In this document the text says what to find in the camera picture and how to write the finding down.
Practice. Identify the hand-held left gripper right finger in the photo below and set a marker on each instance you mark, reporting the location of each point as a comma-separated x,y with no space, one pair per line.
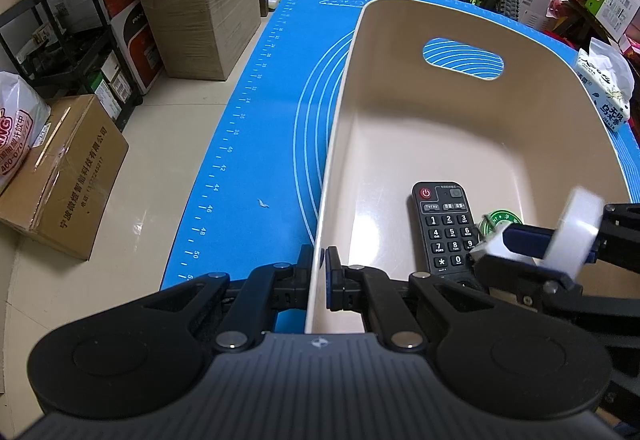
331,280

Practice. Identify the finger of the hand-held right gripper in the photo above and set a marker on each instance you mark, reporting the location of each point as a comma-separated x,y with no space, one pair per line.
525,244
620,230

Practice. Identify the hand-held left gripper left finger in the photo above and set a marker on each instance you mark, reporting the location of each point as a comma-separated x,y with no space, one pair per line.
300,277

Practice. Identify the white charger cube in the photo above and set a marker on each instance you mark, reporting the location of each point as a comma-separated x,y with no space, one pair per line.
487,251

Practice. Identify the white tape roll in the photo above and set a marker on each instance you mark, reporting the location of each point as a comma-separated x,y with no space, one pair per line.
570,230

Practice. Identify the black remote control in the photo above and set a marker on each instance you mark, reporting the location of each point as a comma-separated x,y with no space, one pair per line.
445,230

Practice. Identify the beige plastic basket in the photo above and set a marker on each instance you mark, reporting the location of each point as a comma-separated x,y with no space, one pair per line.
425,129

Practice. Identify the tissue pack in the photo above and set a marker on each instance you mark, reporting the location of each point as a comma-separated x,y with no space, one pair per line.
605,94

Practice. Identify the blue silicone mat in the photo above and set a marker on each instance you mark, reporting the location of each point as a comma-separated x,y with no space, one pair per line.
280,119

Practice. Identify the green white carton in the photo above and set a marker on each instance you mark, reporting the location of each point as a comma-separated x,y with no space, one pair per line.
615,4

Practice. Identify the flat cardboard box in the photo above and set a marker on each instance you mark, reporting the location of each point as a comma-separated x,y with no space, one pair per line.
65,180

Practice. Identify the film-wrapped cardboard box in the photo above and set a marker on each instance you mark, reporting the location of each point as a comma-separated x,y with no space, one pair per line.
210,29

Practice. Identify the red white appliance box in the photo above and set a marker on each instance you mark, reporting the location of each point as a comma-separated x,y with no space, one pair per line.
135,34

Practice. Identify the white bag with red print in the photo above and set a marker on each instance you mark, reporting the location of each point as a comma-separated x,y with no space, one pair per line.
20,129

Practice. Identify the black metal cart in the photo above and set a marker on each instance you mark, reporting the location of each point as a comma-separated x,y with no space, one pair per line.
75,44

